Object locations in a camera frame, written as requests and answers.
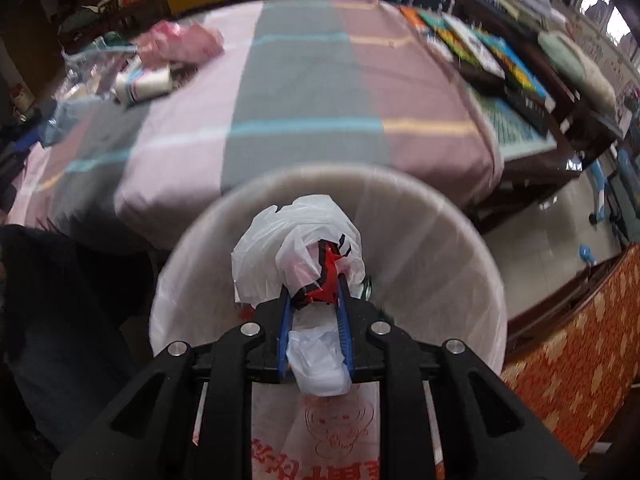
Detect white plastic bag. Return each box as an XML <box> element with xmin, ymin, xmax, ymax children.
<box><xmin>231</xmin><ymin>194</ymin><xmax>366</xmax><ymax>396</ymax></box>

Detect pink plastic bag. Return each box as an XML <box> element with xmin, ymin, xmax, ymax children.
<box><xmin>132</xmin><ymin>21</ymin><xmax>224</xmax><ymax>70</ymax></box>

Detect white blue carton box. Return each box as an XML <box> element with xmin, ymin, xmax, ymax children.
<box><xmin>112</xmin><ymin>65</ymin><xmax>172</xmax><ymax>106</ymax></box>

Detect white lined trash bin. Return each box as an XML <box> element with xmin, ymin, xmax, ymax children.
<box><xmin>149</xmin><ymin>164</ymin><xmax>506</xmax><ymax>372</ymax></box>

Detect white red printed bag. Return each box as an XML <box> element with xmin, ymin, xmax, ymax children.
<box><xmin>250</xmin><ymin>382</ymin><xmax>380</xmax><ymax>479</ymax></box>

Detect plaid pink grey tablecloth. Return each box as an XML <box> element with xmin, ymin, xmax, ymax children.
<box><xmin>8</xmin><ymin>0</ymin><xmax>503</xmax><ymax>249</ymax></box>

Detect orange patterned sofa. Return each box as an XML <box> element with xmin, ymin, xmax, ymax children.
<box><xmin>501</xmin><ymin>244</ymin><xmax>639</xmax><ymax>460</ymax></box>

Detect dark wooden bench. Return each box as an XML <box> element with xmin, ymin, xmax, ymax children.
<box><xmin>451</xmin><ymin>0</ymin><xmax>626</xmax><ymax>221</ymax></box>

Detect row of colourful books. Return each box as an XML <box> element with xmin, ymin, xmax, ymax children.
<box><xmin>400</xmin><ymin>6</ymin><xmax>554</xmax><ymax>136</ymax></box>

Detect light blue plastic bag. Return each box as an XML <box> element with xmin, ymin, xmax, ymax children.
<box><xmin>39</xmin><ymin>96</ymin><xmax>107</xmax><ymax>148</ymax></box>

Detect green grey cushion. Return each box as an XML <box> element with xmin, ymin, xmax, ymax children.
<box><xmin>537</xmin><ymin>30</ymin><xmax>616</xmax><ymax>118</ymax></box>

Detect dark wooden chair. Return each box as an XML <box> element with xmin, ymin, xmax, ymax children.
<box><xmin>58</xmin><ymin>0</ymin><xmax>165</xmax><ymax>52</ymax></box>

